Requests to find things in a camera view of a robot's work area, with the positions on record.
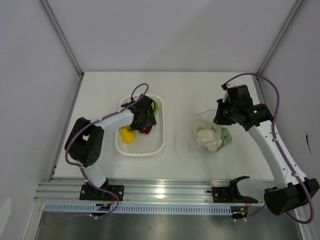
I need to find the green apple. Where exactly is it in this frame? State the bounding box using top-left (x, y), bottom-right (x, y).
top-left (152, 100), bottom-right (159, 114)

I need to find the red apple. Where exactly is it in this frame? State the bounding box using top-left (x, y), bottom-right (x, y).
top-left (138, 125), bottom-right (152, 135)

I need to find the clear zip top bag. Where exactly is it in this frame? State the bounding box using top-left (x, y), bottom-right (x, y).
top-left (192, 109), bottom-right (232, 153)

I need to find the green lettuce head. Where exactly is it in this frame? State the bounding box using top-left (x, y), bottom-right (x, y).
top-left (195, 125), bottom-right (232, 153)

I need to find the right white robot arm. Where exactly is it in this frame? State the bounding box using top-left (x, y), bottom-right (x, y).
top-left (213, 84), bottom-right (320, 216)

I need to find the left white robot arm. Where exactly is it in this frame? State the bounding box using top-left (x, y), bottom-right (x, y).
top-left (64, 94), bottom-right (157, 200)

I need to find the white perforated plastic basket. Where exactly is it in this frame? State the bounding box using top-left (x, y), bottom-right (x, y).
top-left (115, 94), bottom-right (166, 157)

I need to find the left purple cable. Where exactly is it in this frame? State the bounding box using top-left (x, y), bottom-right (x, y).
top-left (64, 83), bottom-right (150, 201)

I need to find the purple cable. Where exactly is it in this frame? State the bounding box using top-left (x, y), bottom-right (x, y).
top-left (221, 72), bottom-right (315, 225)
top-left (64, 83), bottom-right (150, 201)

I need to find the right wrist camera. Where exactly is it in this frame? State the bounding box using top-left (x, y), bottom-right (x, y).
top-left (221, 83), bottom-right (235, 102)

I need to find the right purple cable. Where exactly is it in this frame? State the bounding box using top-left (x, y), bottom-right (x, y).
top-left (221, 72), bottom-right (315, 225)

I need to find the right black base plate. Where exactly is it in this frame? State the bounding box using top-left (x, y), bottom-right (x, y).
top-left (206, 187), bottom-right (259, 204)

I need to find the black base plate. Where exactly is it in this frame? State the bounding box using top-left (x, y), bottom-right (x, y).
top-left (79, 184), bottom-right (125, 201)
top-left (206, 187), bottom-right (259, 204)

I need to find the aluminium mounting rail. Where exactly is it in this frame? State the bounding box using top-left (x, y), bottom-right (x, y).
top-left (34, 177), bottom-right (276, 206)

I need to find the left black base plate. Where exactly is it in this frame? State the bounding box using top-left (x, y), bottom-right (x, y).
top-left (79, 184), bottom-right (125, 201)

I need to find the right aluminium frame post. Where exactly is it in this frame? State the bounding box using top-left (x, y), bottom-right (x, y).
top-left (257, 0), bottom-right (307, 75)

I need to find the aluminium frame post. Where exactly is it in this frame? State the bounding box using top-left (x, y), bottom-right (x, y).
top-left (38, 0), bottom-right (84, 78)
top-left (257, 0), bottom-right (307, 75)

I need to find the white slotted cable duct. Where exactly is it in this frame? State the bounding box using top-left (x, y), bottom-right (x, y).
top-left (43, 202), bottom-right (233, 216)

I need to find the left aluminium frame post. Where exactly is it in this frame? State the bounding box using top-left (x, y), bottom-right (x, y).
top-left (38, 0), bottom-right (84, 78)

